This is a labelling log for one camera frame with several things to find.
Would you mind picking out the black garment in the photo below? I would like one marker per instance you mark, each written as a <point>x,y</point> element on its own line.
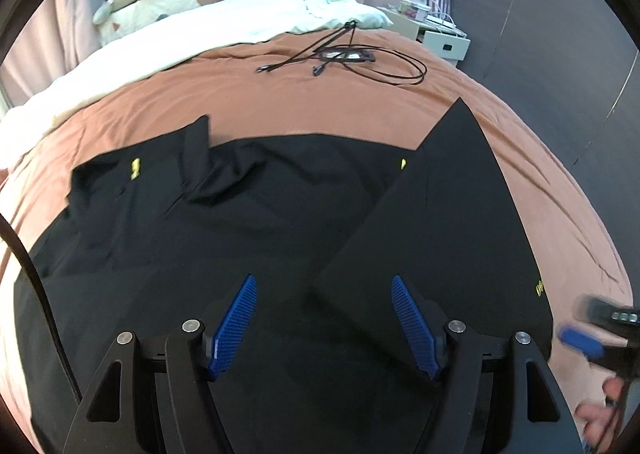
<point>164,231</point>

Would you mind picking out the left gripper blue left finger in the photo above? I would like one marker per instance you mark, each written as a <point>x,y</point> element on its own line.
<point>226,319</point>

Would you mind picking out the brown bed cover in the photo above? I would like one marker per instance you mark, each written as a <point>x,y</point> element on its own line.
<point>263,90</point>

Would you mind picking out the right hand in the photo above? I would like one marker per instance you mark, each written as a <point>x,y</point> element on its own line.
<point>599,421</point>

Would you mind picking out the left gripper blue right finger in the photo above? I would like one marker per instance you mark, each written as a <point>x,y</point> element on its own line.
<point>422,322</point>

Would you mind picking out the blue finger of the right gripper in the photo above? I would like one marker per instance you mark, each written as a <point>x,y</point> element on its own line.
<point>590,347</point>

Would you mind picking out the white quilt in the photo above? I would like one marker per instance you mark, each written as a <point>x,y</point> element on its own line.
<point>178,38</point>

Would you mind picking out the white bedside cabinet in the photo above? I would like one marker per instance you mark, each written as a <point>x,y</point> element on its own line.
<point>452,45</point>

